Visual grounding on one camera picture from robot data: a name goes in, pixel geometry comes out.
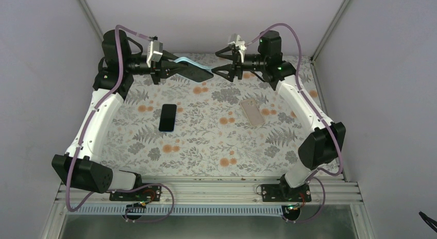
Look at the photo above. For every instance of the white slotted cable duct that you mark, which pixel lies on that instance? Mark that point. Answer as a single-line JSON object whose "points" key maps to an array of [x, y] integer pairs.
{"points": [[182, 210]]}

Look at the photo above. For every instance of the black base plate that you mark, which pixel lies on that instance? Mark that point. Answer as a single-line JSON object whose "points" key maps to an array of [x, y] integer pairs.
{"points": [[281, 193], [148, 194]]}

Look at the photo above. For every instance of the black phone with blue edge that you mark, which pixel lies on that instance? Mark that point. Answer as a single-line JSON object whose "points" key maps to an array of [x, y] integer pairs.
{"points": [[167, 118]]}

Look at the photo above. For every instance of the floral patterned table mat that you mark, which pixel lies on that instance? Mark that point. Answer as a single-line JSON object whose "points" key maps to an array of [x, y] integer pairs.
{"points": [[212, 136]]}

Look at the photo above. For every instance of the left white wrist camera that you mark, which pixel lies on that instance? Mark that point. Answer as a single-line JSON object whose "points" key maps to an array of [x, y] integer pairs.
{"points": [[154, 52]]}

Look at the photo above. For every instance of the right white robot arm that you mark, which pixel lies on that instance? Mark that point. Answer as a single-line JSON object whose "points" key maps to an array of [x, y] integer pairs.
{"points": [[325, 137]]}

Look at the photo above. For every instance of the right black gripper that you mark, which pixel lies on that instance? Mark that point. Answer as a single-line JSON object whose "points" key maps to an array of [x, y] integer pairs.
{"points": [[236, 57]]}

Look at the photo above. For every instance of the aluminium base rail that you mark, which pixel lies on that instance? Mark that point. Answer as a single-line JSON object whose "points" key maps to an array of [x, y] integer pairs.
{"points": [[231, 191]]}

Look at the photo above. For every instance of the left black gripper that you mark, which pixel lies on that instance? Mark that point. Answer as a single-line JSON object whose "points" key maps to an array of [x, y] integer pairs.
{"points": [[162, 67]]}

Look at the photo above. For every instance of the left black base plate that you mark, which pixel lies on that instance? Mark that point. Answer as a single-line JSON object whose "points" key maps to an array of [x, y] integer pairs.
{"points": [[148, 194]]}

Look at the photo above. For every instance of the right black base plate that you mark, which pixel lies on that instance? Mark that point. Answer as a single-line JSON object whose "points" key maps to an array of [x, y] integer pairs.
{"points": [[281, 193]]}

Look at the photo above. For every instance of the black object at corner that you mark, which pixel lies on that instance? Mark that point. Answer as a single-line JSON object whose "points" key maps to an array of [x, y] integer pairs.
{"points": [[428, 220]]}

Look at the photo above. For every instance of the cream white phone case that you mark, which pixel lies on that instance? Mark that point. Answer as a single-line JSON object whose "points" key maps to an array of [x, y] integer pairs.
{"points": [[252, 112]]}

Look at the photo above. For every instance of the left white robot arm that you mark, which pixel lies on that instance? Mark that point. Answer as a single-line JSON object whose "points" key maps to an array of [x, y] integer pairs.
{"points": [[78, 167]]}

